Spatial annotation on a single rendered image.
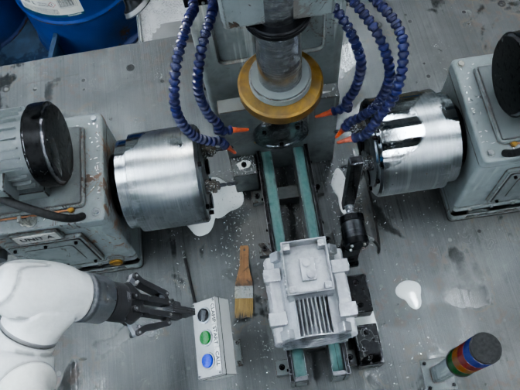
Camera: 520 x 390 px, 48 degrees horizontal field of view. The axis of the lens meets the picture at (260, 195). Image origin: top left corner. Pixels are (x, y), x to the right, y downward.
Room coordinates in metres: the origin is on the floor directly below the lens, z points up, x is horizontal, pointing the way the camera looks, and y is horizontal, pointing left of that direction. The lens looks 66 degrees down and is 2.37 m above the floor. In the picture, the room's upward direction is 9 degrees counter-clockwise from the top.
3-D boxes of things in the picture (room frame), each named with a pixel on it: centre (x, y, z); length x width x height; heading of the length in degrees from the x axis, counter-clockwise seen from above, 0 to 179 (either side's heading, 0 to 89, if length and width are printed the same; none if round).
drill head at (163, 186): (0.67, 0.28, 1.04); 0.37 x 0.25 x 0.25; 89
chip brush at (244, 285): (0.44, 0.08, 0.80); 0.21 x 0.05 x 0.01; 172
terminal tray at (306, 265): (0.36, -0.08, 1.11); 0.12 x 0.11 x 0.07; 179
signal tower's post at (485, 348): (0.12, -0.37, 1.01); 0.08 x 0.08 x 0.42; 89
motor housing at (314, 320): (0.32, -0.08, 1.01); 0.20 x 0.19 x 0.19; 179
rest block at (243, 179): (0.74, 0.03, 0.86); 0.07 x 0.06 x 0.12; 89
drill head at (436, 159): (0.66, -0.41, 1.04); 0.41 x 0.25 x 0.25; 89
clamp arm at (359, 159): (0.54, -0.21, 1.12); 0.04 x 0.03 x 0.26; 179
